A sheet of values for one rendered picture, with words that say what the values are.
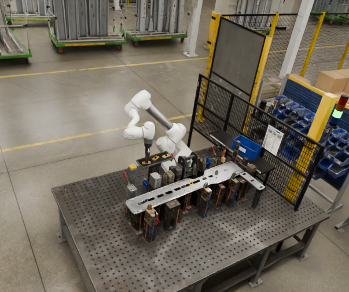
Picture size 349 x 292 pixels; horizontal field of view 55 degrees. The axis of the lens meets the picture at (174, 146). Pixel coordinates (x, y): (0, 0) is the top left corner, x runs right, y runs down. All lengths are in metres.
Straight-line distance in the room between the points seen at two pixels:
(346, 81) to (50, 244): 6.10
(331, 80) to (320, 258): 3.81
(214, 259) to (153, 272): 0.57
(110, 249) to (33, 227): 1.47
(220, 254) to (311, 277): 1.46
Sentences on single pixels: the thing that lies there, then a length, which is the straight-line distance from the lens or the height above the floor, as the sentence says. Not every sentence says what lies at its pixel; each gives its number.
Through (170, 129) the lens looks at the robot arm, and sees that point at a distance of 3.76.
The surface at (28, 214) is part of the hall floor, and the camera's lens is 4.53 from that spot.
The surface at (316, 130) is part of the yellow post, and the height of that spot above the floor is 1.65.
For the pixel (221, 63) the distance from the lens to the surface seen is 5.91.
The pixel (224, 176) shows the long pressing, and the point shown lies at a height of 1.00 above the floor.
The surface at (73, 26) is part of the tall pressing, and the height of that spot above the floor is 0.63.
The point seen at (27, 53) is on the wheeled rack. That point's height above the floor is 0.28.
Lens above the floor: 3.13
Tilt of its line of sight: 33 degrees down
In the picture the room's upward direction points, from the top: 8 degrees clockwise
